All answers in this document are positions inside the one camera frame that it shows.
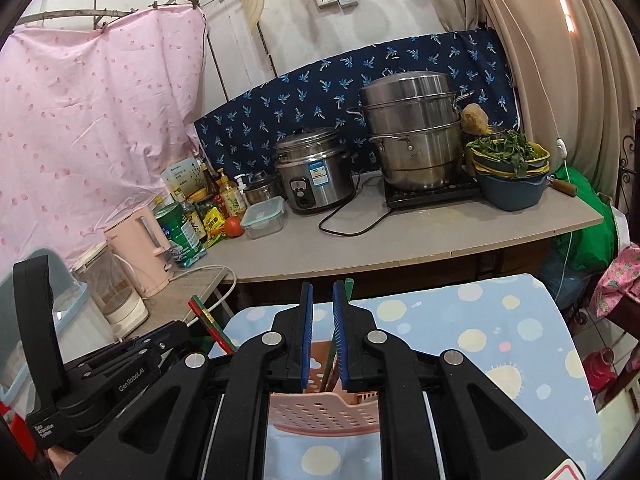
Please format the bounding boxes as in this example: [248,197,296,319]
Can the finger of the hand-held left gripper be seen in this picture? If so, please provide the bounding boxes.
[150,340,201,367]
[117,321,193,350]

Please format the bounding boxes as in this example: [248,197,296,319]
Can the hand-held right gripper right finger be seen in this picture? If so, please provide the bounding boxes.
[332,279,566,480]

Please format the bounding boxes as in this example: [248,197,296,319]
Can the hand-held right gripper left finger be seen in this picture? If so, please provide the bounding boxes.
[60,281,315,480]

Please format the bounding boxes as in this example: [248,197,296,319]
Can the green straight chopstick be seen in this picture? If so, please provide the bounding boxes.
[320,342,337,393]

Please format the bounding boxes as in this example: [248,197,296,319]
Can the red twisted chopstick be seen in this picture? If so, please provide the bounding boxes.
[187,300,236,357]

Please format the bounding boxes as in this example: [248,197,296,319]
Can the pink perforated utensil basket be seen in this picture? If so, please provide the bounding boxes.
[267,340,386,436]

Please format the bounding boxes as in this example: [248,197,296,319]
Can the glass kettle with white base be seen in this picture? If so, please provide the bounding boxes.
[72,242,151,338]

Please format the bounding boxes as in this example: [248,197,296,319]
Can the light blue plastic tub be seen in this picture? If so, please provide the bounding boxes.
[0,248,116,401]

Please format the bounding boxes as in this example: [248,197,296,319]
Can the pink electric kettle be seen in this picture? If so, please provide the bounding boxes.
[103,203,173,297]

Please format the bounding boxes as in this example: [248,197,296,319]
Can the yellow snack packet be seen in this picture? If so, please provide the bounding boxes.
[202,207,226,248]

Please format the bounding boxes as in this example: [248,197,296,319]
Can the clear plastic food container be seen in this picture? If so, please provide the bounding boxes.
[240,196,286,239]

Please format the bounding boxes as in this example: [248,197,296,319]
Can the blue polka dot tablecloth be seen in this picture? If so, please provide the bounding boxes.
[220,272,603,480]

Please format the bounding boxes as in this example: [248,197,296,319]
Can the small steel pot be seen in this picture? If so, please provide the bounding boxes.
[243,172,281,208]

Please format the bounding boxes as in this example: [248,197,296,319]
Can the yellow oil bottle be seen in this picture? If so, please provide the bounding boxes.
[217,167,249,218]

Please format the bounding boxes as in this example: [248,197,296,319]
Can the white carton box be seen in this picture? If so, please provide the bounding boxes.
[160,157,208,201]

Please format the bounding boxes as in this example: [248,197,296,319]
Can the dark sauce bottle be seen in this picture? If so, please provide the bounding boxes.
[200,162,221,196]

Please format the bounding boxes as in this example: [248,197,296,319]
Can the black induction cooktop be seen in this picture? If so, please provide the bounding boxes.
[384,175,482,211]

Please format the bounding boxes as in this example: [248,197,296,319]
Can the steel rice cooker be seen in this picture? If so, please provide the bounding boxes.
[274,127,358,216]

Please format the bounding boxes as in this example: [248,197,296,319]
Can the pink dotted cloth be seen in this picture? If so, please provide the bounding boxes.
[0,7,208,281]

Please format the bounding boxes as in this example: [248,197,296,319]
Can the steel steamer pot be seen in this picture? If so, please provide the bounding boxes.
[347,71,476,192]

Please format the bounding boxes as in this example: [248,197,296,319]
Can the leafy green vegetables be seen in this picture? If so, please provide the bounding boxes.
[466,130,543,176]

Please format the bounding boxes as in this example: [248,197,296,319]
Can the navy printed cloth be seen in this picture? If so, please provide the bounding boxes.
[194,29,518,181]

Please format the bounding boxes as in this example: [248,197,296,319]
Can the tan lumpy object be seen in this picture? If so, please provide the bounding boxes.
[460,103,490,136]

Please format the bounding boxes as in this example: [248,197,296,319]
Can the magenta plastic object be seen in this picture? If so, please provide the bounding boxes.
[582,347,621,393]

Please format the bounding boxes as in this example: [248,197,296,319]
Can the yellow rimmed basin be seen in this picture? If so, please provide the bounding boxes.
[465,142,551,178]

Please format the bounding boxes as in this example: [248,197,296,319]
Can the green plastic bag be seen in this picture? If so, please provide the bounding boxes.
[552,165,618,273]

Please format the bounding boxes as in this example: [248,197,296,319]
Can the pink floral cloth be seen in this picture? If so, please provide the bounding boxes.
[590,245,640,318]

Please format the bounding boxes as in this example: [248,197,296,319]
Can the beige curtain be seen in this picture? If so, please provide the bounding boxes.
[415,0,640,196]

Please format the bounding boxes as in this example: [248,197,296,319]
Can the white power cable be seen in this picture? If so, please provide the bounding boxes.
[172,264,238,326]

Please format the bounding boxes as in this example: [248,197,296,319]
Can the black power cable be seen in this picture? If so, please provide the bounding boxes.
[318,170,396,236]

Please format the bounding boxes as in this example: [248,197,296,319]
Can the wooden handled tool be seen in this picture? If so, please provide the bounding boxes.
[547,175,578,197]

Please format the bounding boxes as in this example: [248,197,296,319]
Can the white cord with switch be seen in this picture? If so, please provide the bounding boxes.
[522,40,571,171]

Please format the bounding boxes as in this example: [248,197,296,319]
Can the curved metal rail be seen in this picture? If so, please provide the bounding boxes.
[17,0,201,28]

